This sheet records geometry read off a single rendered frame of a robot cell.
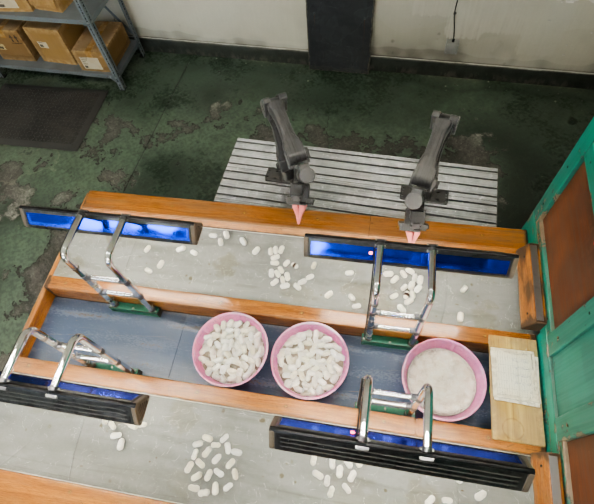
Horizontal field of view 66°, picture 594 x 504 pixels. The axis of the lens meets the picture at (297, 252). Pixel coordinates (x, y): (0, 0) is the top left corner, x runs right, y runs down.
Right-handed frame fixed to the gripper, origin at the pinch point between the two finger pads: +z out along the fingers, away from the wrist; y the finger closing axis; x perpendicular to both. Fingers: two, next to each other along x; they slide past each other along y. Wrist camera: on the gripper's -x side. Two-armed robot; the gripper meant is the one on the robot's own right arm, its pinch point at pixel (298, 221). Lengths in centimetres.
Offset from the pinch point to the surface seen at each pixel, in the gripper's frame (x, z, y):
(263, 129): 147, -43, -52
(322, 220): 12.3, 0.2, 7.6
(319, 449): -67, 47, 19
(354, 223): 12.3, 0.3, 20.3
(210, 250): 3.0, 14.7, -35.3
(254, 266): -0.1, 18.7, -16.2
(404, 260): -31.0, 5.1, 37.5
